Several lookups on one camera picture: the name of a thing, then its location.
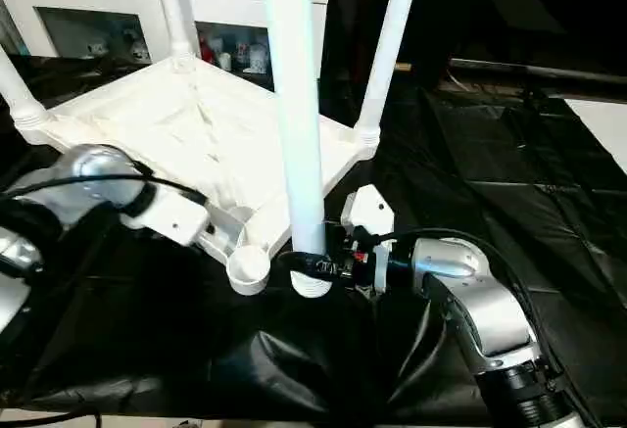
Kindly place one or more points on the white board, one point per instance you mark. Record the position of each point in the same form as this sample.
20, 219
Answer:
605, 129

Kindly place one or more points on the black metal rail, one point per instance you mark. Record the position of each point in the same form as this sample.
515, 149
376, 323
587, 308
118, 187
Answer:
539, 71

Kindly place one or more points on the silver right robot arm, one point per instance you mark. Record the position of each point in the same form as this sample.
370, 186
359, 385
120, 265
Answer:
480, 301

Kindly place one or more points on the black mat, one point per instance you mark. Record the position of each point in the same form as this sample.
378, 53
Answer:
509, 183

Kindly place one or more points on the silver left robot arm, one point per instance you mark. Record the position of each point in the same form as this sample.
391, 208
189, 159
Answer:
69, 183

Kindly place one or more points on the white plastic table top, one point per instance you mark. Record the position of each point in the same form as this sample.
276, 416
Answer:
196, 124

